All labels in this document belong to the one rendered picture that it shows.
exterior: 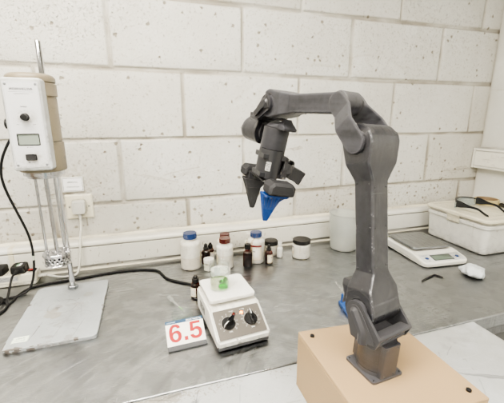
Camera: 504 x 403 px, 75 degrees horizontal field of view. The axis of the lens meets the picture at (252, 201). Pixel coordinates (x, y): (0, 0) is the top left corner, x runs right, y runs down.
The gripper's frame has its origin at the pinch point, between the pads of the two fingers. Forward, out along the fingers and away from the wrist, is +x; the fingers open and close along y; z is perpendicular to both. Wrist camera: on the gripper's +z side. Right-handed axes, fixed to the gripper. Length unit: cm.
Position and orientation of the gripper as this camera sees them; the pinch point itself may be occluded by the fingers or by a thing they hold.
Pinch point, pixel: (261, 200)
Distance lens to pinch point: 77.0
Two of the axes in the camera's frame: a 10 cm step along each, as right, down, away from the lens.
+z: 9.1, 0.8, 4.0
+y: -3.5, -3.4, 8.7
